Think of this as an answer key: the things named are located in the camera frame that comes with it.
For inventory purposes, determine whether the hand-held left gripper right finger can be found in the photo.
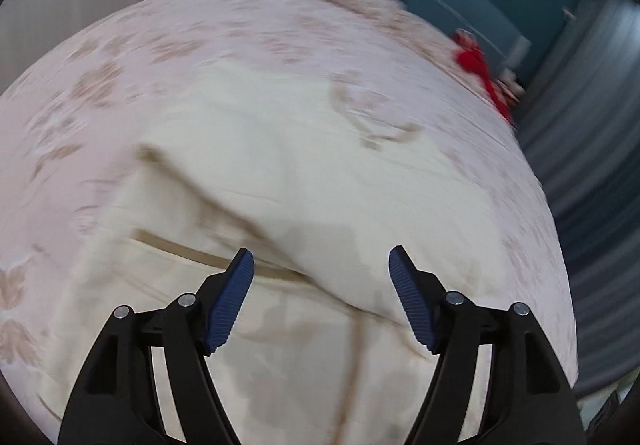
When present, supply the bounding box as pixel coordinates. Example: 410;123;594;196
388;245;587;445

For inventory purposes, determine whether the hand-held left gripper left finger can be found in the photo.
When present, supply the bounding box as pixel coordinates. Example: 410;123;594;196
57;248;256;445

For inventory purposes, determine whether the cream white garment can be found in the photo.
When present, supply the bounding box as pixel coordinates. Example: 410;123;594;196
30;60;506;445

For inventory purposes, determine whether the grey blue curtain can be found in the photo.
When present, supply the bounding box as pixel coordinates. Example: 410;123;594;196
515;0;640;396

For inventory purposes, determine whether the white brown plush toy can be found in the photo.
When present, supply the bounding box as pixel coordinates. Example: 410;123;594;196
495;69;527;102

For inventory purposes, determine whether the red cloth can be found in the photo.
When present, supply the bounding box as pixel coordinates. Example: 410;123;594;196
452;29;516;123

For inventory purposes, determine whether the pink floral bedspread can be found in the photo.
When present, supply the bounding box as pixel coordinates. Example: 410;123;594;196
0;0;581;445

